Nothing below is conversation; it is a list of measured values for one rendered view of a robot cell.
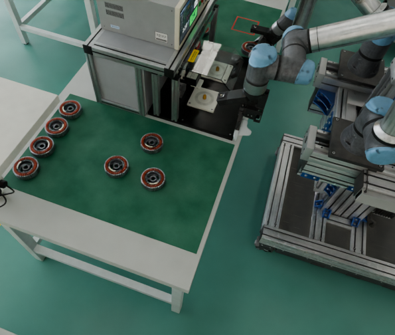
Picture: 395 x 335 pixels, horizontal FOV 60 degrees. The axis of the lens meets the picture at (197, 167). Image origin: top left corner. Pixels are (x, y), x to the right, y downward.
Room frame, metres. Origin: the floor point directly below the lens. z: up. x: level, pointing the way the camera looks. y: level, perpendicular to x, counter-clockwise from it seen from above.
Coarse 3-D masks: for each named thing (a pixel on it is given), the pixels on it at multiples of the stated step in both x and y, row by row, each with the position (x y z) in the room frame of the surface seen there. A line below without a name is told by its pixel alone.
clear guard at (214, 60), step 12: (192, 48) 1.38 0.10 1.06; (204, 48) 1.40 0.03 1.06; (216, 48) 1.41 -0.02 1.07; (228, 48) 1.42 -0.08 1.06; (204, 60) 1.30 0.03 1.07; (216, 60) 1.31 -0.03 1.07; (228, 60) 1.33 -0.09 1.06; (204, 72) 1.22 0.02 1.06; (216, 72) 1.23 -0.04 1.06; (228, 72) 1.26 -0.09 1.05; (228, 84) 1.20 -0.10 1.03
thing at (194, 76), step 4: (188, 72) 1.37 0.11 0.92; (192, 72) 1.38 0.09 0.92; (188, 76) 1.34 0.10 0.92; (192, 76) 1.35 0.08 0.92; (196, 76) 1.35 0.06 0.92; (180, 80) 1.34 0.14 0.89; (184, 80) 1.33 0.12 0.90; (188, 80) 1.33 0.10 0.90; (192, 80) 1.33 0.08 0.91; (196, 80) 1.32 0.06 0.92; (200, 80) 1.37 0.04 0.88; (180, 84) 1.37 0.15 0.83; (192, 84) 1.32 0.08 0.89; (196, 84) 1.32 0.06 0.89; (200, 84) 1.34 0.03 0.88
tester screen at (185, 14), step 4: (192, 0) 1.45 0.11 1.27; (188, 4) 1.40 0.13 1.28; (192, 4) 1.46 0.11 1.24; (184, 8) 1.35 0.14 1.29; (188, 8) 1.40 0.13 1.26; (184, 12) 1.35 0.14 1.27; (188, 12) 1.40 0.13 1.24; (192, 12) 1.46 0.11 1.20; (184, 16) 1.35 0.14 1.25; (188, 16) 1.41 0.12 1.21; (196, 16) 1.53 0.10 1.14; (184, 20) 1.35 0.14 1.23; (188, 20) 1.41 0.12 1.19; (180, 24) 1.30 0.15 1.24; (184, 24) 1.36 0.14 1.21; (188, 24) 1.41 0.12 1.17; (180, 28) 1.31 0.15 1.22; (180, 32) 1.31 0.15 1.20; (184, 32) 1.36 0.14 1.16; (180, 36) 1.31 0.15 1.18; (184, 36) 1.36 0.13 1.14
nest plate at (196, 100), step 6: (198, 90) 1.39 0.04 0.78; (204, 90) 1.40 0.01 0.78; (210, 90) 1.41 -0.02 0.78; (192, 96) 1.34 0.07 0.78; (198, 96) 1.35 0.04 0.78; (210, 96) 1.36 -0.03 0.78; (216, 96) 1.37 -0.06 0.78; (192, 102) 1.30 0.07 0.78; (198, 102) 1.31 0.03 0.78; (204, 102) 1.31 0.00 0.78; (210, 102) 1.32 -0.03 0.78; (216, 102) 1.32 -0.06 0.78; (198, 108) 1.27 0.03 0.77; (204, 108) 1.27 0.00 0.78; (210, 108) 1.27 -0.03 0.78
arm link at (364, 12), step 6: (354, 0) 1.59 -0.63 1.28; (360, 0) 1.58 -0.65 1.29; (366, 0) 1.58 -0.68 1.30; (372, 0) 1.58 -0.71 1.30; (378, 0) 1.60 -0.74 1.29; (360, 6) 1.58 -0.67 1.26; (366, 6) 1.57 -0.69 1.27; (372, 6) 1.56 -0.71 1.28; (378, 6) 1.57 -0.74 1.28; (384, 6) 1.57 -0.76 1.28; (360, 12) 1.59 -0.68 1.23; (366, 12) 1.56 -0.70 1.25; (372, 12) 1.55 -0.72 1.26
